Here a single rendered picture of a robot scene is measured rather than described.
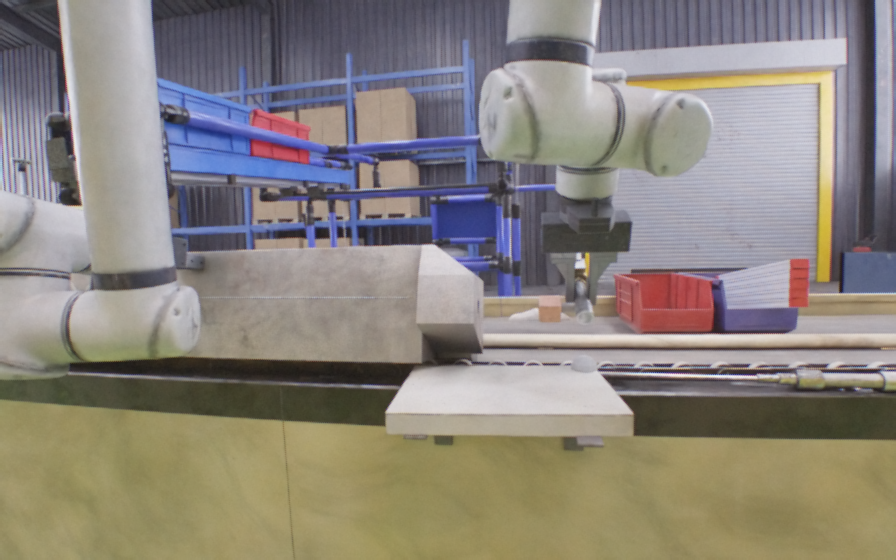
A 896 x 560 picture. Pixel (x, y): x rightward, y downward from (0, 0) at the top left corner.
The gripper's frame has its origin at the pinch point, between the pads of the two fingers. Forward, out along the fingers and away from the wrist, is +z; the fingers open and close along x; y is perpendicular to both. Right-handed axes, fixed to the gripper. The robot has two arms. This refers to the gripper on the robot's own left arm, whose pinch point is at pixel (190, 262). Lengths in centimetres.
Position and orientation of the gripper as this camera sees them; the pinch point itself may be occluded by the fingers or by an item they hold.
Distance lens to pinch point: 91.7
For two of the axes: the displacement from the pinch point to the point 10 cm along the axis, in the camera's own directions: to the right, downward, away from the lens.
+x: -9.9, 0.1, 1.7
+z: 1.7, 0.9, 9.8
